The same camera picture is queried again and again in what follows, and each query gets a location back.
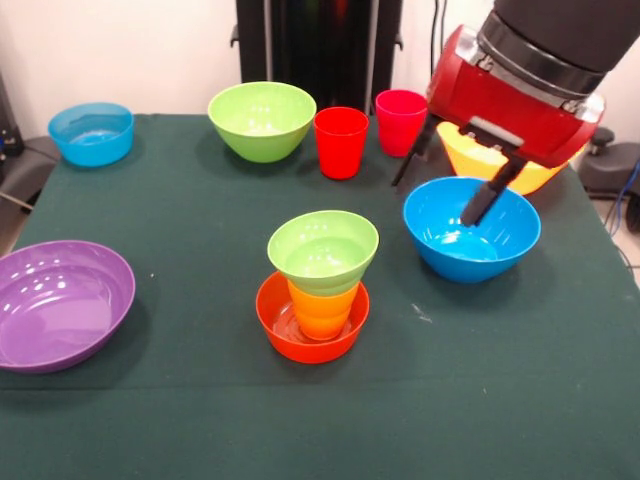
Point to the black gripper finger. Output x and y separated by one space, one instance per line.
414 155
492 195

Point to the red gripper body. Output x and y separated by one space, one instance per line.
500 105

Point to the red plastic cup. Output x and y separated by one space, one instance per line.
340 150

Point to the small green ribbed bowl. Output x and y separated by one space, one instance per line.
320 260

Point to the large green plastic bowl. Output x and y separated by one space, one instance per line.
260 120

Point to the orange plastic cup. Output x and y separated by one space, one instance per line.
322 312

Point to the orange plastic bowl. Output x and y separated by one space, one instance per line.
280 335

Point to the small blue plastic bowl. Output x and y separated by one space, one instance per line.
92 145

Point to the purple plastic bowl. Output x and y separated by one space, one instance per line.
60 310

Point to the pink plastic cup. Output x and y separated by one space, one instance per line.
397 130

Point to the yellow plastic bowl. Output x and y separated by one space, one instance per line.
470 160

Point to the large blue plastic bowl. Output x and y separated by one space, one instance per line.
450 250

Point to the grey base with black knob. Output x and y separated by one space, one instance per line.
615 165

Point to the dark green tablecloth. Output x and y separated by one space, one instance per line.
320 415

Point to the grey machine base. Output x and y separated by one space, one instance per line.
30 165

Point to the black equipment rack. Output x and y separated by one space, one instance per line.
7 125

